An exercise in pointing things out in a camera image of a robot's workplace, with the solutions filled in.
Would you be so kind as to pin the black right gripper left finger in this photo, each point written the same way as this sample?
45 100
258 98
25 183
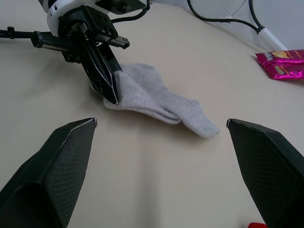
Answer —
59 171

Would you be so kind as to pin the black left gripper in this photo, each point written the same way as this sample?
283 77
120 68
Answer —
92 23

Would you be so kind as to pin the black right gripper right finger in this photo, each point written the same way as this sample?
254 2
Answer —
268 166

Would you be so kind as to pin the grey sock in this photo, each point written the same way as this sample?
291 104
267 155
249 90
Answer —
166 118
152 95

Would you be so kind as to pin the red object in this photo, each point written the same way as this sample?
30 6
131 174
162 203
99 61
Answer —
257 225

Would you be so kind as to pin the magenta snack bag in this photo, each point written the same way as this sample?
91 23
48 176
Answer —
282 65

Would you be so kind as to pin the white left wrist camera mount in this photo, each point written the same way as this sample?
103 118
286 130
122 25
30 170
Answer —
53 21

